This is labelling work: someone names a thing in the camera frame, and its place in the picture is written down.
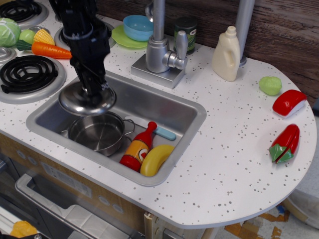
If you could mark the front left black stove burner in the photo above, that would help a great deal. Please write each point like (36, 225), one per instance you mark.
(28, 79)

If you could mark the light green toy ball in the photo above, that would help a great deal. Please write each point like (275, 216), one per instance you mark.
(27, 36)

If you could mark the light green toy lettuce piece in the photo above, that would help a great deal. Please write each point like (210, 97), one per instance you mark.
(270, 85)

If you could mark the orange toy carrot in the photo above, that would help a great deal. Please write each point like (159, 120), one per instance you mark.
(44, 49)

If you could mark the dark green can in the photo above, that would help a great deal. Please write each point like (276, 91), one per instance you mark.
(189, 26)

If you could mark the black stove burner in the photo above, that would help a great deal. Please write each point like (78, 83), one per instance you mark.
(60, 40)
(26, 16)
(28, 79)

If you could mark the steel pot lid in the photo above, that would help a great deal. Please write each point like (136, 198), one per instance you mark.
(75, 100)

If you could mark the yellow object lower left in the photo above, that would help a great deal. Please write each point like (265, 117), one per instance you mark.
(22, 229)

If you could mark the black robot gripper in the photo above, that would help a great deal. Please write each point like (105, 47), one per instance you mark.
(89, 44)

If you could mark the back right black stove burner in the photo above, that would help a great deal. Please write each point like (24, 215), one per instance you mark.
(60, 40)

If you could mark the red white toy sushi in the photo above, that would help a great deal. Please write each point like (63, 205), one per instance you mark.
(289, 103)

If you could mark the green toy plate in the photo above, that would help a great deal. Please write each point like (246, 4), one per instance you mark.
(120, 37)

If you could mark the red toy ketchup bottle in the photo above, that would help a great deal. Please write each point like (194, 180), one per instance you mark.
(139, 148)

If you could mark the grey oven door handle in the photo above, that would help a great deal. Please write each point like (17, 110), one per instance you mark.
(67, 220)

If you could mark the yellow toy corn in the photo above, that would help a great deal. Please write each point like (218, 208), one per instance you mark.
(43, 36)

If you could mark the grey left stove knob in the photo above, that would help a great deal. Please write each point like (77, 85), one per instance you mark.
(6, 54)

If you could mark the red toy chili pepper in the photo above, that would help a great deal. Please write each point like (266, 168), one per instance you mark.
(285, 145)

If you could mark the cream toy detergent bottle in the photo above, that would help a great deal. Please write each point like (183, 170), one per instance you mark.
(226, 57)

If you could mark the grey metal pole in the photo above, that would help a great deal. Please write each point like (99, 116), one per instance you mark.
(243, 20)

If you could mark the back left black stove burner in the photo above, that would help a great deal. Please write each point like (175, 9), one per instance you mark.
(26, 16)

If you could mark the small steel pot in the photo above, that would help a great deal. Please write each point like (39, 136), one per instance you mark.
(107, 134)

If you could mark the green toy cabbage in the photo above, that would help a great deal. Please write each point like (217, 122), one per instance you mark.
(9, 32)

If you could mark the yellow toy banana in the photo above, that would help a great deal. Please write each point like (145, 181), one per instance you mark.
(154, 159)

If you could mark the blue toy bowl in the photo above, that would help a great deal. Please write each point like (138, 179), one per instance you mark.
(138, 27)

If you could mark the white blue toy knife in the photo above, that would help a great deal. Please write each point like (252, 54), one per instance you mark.
(159, 130)

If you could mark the silver toy faucet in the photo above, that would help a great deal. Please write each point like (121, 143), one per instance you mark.
(161, 65)

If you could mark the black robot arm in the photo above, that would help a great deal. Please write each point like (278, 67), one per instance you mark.
(74, 8)

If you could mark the silver sink basin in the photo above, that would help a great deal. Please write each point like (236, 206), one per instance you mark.
(180, 116)

